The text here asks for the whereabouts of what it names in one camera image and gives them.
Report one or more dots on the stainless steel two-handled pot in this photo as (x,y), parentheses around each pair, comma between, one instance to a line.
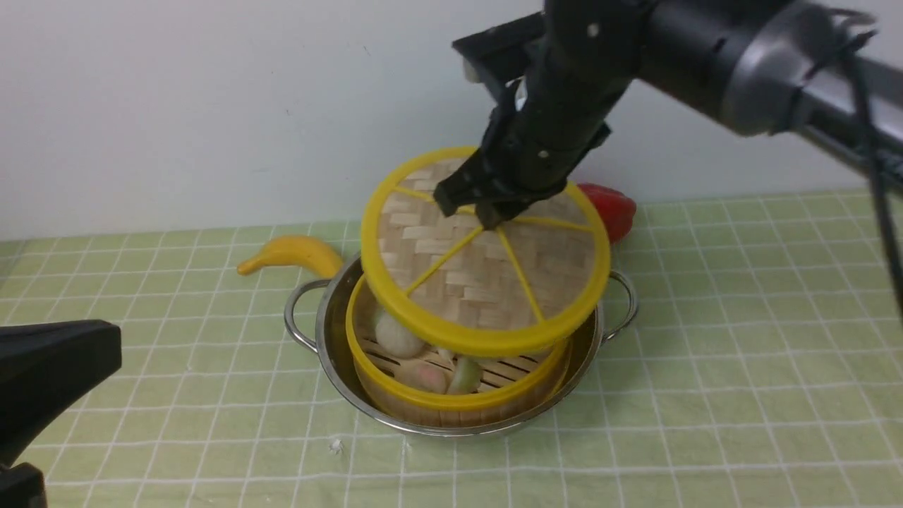
(329,343)

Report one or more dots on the pink bun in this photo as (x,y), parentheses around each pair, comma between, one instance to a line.
(423,376)

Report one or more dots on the woven bamboo lid yellow rim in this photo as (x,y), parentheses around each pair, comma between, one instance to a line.
(517,288)

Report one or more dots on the greenish dumpling right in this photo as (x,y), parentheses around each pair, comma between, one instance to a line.
(468,375)

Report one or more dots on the white round bun right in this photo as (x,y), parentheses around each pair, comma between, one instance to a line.
(394,338)

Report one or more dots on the bamboo steamer basket yellow rim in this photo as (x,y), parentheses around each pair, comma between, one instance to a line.
(508,387)

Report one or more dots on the red bell pepper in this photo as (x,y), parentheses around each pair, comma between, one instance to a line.
(616,210)

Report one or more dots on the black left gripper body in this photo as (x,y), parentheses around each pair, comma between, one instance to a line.
(45,369)

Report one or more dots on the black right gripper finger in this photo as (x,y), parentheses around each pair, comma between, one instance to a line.
(495,206)
(470,184)

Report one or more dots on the green checkered tablecloth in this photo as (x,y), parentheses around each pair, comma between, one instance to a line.
(763,370)

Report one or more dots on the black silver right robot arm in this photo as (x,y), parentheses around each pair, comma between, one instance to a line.
(754,67)

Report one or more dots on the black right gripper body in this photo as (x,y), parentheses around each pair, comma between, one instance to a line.
(590,53)

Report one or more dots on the yellow banana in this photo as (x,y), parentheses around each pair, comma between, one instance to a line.
(307,252)

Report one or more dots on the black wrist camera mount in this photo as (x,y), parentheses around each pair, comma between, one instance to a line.
(500,55)

